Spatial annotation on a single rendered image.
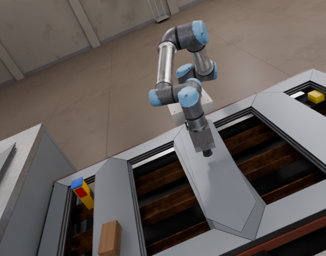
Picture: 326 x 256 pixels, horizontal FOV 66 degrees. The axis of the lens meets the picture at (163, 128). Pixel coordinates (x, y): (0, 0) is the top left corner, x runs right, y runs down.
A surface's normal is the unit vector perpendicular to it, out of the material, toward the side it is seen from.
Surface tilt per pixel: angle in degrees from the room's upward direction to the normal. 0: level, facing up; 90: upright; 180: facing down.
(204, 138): 90
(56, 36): 90
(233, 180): 0
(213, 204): 0
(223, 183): 0
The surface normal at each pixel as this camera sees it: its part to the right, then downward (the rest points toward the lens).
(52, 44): 0.16, 0.50
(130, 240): -0.34, -0.78
